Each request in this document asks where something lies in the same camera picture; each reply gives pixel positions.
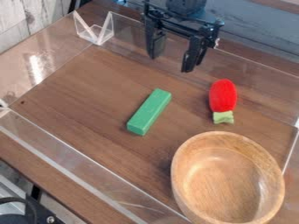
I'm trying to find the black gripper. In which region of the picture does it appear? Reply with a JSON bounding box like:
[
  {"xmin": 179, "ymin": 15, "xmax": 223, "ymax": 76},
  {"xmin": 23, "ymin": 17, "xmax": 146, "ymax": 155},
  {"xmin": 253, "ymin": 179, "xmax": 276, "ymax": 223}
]
[{"xmin": 145, "ymin": 0, "xmax": 225, "ymax": 73}]

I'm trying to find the red plush toy green stem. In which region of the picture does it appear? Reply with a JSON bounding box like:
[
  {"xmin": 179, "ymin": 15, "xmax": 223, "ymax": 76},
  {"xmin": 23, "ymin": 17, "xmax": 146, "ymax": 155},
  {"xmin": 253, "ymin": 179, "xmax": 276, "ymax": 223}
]
[{"xmin": 210, "ymin": 79, "xmax": 238, "ymax": 124}]

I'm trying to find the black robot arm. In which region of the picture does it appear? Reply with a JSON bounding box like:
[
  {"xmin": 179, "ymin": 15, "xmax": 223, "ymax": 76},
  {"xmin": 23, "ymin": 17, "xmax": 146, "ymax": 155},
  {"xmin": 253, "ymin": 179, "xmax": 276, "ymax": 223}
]
[{"xmin": 143, "ymin": 0, "xmax": 225, "ymax": 73}]

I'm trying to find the green rectangular block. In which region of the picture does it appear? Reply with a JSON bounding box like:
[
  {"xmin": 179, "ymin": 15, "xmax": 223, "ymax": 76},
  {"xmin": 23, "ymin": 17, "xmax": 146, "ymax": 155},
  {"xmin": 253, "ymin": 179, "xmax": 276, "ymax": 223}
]
[{"xmin": 126, "ymin": 88, "xmax": 173, "ymax": 136}]

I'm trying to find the oval wooden bowl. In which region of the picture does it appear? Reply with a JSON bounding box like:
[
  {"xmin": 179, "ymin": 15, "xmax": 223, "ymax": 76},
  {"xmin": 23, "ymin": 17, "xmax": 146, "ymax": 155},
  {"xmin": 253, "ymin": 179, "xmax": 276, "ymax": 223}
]
[{"xmin": 171, "ymin": 131, "xmax": 286, "ymax": 224}]

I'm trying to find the black clamp with bolt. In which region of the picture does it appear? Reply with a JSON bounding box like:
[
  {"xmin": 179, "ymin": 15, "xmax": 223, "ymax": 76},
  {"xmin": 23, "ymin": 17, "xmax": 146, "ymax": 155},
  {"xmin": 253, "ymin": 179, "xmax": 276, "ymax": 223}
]
[{"xmin": 26, "ymin": 195, "xmax": 66, "ymax": 224}]

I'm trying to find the clear acrylic corner bracket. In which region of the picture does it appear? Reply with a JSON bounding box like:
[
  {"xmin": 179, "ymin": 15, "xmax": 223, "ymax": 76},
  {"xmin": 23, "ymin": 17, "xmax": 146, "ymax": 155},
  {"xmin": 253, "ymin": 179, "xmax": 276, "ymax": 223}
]
[{"xmin": 73, "ymin": 11, "xmax": 115, "ymax": 46}]

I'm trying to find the clear acrylic back wall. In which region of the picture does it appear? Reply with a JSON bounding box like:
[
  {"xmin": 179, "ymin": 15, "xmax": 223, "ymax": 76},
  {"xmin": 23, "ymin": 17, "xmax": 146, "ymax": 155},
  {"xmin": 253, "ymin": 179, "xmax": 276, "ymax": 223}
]
[{"xmin": 105, "ymin": 12, "xmax": 299, "ymax": 127}]

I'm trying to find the clear acrylic wall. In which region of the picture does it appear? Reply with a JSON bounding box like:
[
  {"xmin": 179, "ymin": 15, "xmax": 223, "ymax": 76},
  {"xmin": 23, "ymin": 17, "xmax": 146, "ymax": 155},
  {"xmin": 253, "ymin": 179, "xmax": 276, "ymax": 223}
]
[
  {"xmin": 105, "ymin": 12, "xmax": 299, "ymax": 127},
  {"xmin": 0, "ymin": 108, "xmax": 191, "ymax": 224}
]

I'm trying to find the clear acrylic front wall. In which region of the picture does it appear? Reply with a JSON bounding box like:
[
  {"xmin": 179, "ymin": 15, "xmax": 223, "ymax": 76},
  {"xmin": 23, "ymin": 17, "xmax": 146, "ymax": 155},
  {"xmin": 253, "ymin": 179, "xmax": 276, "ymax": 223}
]
[{"xmin": 0, "ymin": 108, "xmax": 191, "ymax": 224}]

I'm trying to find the black cable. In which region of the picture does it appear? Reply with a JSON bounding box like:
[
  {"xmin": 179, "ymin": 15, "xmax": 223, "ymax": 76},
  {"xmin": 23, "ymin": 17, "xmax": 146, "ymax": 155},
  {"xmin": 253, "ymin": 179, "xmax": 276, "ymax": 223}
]
[{"xmin": 0, "ymin": 197, "xmax": 39, "ymax": 224}]

